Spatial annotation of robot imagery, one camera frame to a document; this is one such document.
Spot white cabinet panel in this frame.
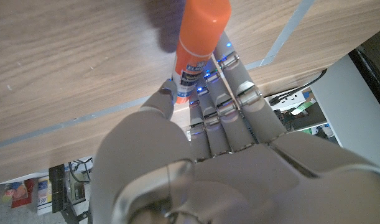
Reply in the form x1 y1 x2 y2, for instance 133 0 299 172
310 54 380 174

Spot black power strip cable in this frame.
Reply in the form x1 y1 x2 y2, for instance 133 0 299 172
269 68 329 106

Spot red printed box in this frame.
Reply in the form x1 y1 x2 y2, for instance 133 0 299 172
1 179 35 208

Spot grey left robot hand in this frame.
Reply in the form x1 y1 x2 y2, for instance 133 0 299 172
90 32 380 224

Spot green packet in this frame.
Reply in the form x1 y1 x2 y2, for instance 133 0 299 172
290 101 318 116

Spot white power strip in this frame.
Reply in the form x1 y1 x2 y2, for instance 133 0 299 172
269 90 307 111

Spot orange glue stick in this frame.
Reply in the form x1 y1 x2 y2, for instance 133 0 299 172
172 0 233 105

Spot white printed box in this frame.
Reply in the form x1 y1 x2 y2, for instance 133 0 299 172
37 175 53 216

